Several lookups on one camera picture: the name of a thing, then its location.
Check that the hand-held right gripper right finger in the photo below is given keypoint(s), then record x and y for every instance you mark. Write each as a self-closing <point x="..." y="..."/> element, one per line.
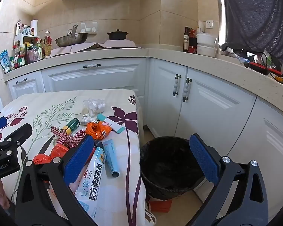
<point x="204" y="160"/>

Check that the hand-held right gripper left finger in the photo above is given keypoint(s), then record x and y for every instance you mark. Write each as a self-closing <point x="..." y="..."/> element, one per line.
<point x="77" y="160"/>

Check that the small red plastic bag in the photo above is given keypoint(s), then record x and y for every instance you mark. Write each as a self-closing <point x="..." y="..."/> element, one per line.
<point x="59" y="150"/>

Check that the red checkered ribbon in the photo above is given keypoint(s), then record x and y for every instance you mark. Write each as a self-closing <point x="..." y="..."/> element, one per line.
<point x="68" y="139"/>

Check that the white milk powder packet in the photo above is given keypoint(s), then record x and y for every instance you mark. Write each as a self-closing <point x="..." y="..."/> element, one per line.
<point x="94" y="183"/>

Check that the light blue carton box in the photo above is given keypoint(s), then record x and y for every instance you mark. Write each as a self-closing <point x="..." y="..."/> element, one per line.
<point x="109" y="155"/>

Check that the black trash bin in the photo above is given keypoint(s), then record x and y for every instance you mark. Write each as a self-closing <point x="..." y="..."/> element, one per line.
<point x="169" y="164"/>

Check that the green yellow can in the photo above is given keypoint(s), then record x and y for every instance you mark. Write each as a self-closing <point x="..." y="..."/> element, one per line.
<point x="72" y="125"/>

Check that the orange plastic bag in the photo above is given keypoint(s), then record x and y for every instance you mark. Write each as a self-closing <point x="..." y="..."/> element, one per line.
<point x="95" y="129"/>

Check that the silver foil wrapper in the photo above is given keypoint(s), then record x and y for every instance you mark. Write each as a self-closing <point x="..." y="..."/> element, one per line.
<point x="86" y="119"/>

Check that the teal white tube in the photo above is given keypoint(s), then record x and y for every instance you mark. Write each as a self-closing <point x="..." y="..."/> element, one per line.
<point x="113" y="124"/>

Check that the clear plastic wrapper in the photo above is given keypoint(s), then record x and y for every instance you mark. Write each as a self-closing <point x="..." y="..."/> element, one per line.
<point x="94" y="106"/>

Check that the person's left hand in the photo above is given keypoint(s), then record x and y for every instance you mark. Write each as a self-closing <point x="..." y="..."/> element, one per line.
<point x="1" y="194"/>

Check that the floral tablecloth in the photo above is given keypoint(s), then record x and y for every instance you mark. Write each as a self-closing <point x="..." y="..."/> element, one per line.
<point x="49" y="108"/>

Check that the white kitchen cabinet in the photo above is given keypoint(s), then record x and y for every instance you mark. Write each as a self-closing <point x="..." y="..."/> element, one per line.
<point x="214" y="113"/>

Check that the orange flat box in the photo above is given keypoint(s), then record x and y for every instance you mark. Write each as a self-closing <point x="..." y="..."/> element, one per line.
<point x="160" y="206"/>

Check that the blue snack bag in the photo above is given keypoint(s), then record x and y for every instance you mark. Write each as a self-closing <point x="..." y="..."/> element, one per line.
<point x="4" y="61"/>

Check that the cluster of condiment bottles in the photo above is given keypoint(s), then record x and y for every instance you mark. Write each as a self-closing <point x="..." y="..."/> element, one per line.
<point x="30" y="49"/>

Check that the white paper towel roll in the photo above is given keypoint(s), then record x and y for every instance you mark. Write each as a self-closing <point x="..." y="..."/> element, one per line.
<point x="34" y="27"/>

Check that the steel wok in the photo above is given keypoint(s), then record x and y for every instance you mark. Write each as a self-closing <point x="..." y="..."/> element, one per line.
<point x="70" y="40"/>

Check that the red power strip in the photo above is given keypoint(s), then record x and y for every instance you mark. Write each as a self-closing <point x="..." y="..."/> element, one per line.
<point x="259" y="67"/>

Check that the red food packages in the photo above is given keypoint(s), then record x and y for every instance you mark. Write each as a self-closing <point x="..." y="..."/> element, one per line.
<point x="193" y="48"/>

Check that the dark glass oil bottle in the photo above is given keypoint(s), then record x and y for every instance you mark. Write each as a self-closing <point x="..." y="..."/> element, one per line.
<point x="186" y="42"/>

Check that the pink stove cloth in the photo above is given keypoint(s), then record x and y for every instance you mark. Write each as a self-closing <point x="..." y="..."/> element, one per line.
<point x="115" y="44"/>

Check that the black cooking pot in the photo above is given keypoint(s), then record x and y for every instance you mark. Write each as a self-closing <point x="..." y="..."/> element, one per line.
<point x="117" y="35"/>

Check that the white paper bag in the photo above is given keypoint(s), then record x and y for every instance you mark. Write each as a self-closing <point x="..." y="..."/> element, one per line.
<point x="200" y="27"/>

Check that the dark grey curtain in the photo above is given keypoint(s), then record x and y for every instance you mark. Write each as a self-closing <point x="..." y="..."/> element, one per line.
<point x="250" y="16"/>

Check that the white wall rack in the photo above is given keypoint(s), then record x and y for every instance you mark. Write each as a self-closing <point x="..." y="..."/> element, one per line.
<point x="88" y="27"/>

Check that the white wall socket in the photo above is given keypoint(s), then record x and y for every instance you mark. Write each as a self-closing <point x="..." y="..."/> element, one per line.
<point x="210" y="24"/>

